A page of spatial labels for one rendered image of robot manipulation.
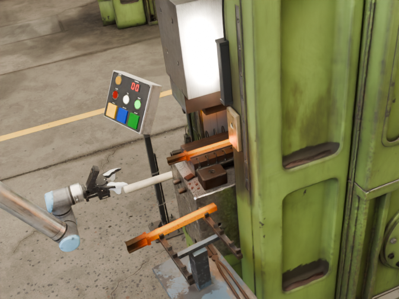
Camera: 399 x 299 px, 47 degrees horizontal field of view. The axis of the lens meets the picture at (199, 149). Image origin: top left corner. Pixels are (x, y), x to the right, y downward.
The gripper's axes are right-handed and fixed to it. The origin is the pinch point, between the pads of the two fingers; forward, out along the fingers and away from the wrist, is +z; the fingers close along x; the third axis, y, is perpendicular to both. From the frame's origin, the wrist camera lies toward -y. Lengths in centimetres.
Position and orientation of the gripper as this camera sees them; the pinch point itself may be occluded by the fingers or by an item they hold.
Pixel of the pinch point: (123, 175)
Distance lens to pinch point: 216.7
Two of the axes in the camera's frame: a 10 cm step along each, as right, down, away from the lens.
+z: 9.3, -2.9, 2.4
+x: 3.6, 5.0, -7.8
